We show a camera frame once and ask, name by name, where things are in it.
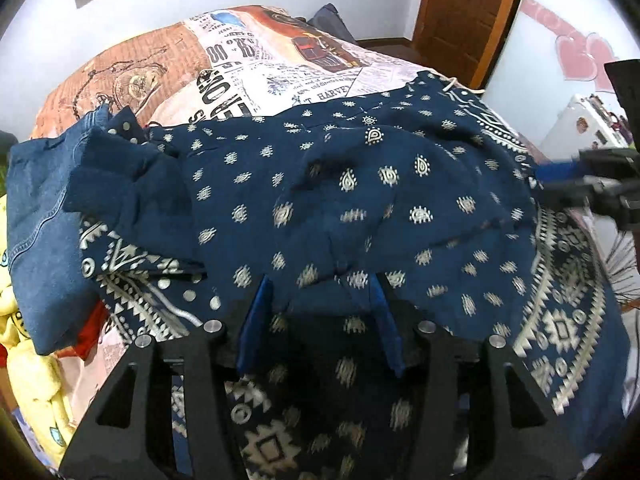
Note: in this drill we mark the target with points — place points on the wooden door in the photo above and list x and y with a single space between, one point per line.
465 5

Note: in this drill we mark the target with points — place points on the printed bedsheet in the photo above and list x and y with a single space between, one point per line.
150 75

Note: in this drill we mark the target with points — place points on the white appliance with stickers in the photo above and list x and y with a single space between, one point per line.
575 125

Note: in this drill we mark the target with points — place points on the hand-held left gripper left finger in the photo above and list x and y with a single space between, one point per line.
250 325

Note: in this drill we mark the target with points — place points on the navy patterned hoodie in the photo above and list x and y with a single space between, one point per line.
350 185

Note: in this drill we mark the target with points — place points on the red-orange folded garment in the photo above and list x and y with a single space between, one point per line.
87 345

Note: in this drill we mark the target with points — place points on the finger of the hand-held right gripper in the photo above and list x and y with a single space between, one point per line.
557 171
570 194

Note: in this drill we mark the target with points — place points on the blue denim jeans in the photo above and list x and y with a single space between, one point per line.
45 240

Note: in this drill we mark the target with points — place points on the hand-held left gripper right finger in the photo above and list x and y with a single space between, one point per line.
387 330

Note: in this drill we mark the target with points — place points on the yellow cartoon fleece blanket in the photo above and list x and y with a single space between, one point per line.
35 390

